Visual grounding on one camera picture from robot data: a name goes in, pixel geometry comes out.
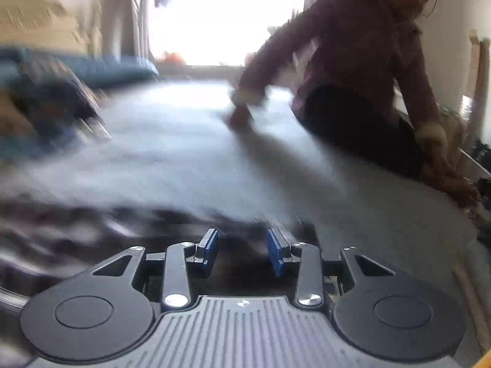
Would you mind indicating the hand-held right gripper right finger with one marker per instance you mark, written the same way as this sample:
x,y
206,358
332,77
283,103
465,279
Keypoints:
x,y
275,253

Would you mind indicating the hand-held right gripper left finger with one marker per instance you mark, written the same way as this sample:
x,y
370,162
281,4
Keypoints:
x,y
208,253

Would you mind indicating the black white plaid shirt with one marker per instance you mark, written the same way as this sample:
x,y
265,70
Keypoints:
x,y
76,234

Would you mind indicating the grey-blue bed sheet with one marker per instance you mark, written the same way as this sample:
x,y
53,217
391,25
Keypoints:
x,y
191,142

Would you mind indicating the orange thing on windowsill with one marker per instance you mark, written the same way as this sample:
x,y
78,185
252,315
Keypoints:
x,y
174,58

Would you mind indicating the blue puffy duvet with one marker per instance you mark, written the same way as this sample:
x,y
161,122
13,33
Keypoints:
x,y
122,71

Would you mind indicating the dark blue quilted duvet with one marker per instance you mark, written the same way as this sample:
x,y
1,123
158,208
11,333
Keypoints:
x,y
50,96

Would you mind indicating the beige crumpled garment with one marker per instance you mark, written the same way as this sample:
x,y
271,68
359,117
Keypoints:
x,y
13,115

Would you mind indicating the grey window curtain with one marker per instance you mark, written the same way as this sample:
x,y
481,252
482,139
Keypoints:
x,y
130,15

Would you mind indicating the cream carved bed headboard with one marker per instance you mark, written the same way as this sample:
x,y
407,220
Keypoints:
x,y
34,19

